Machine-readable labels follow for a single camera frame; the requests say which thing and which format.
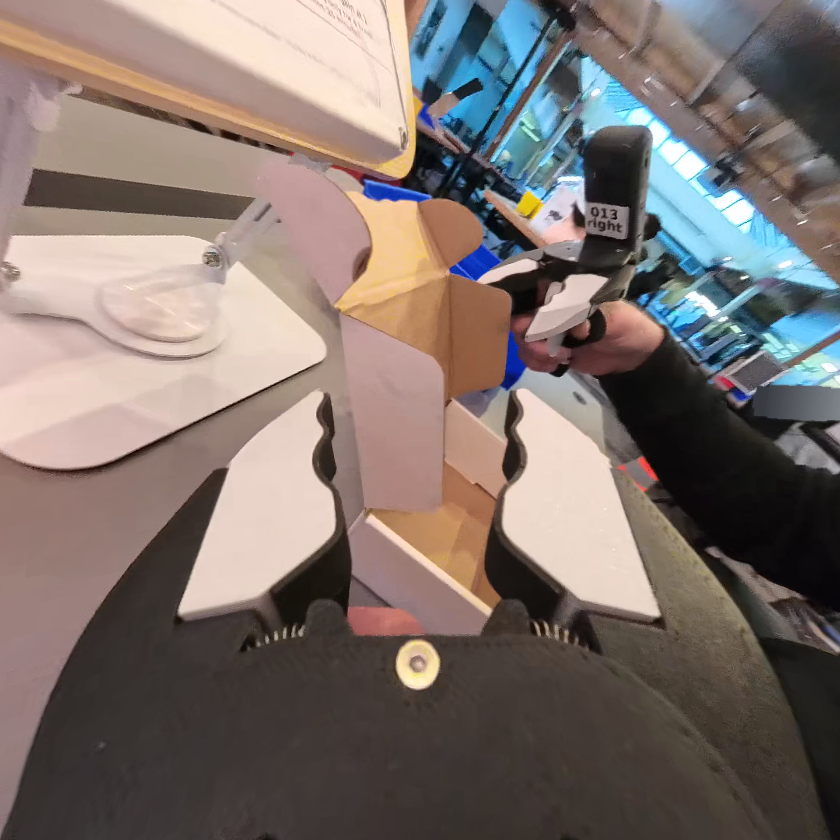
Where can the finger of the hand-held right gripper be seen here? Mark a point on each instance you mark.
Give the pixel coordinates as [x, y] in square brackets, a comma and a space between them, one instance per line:
[515, 270]
[564, 302]

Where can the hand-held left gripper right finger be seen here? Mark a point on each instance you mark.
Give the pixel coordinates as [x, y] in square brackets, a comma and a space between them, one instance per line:
[571, 518]

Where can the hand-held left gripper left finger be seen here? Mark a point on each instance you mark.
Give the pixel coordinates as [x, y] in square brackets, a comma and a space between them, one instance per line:
[262, 525]

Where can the white cardboard box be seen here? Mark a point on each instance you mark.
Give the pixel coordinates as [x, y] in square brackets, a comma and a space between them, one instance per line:
[394, 420]

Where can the person's right forearm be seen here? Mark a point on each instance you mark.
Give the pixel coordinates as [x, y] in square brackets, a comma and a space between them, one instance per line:
[722, 459]

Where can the person's right hand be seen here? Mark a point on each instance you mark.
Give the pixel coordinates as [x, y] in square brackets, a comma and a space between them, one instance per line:
[630, 341]

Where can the wooden table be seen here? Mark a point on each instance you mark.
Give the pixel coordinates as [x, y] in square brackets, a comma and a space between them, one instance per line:
[518, 220]

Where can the yellow bin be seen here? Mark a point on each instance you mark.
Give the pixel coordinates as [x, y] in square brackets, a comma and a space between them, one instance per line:
[528, 205]

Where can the black tripod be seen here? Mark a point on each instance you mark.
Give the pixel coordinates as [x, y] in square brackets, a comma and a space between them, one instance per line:
[518, 72]

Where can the white sign panel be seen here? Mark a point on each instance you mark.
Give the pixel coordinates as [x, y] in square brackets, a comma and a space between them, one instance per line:
[262, 59]

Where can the wooden board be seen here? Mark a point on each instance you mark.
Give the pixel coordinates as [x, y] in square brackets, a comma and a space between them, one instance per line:
[164, 98]

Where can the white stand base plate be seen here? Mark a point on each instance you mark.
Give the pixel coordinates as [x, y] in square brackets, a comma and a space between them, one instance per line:
[197, 380]

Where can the white stand bracket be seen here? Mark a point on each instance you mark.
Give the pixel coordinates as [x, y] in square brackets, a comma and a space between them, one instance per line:
[157, 308]

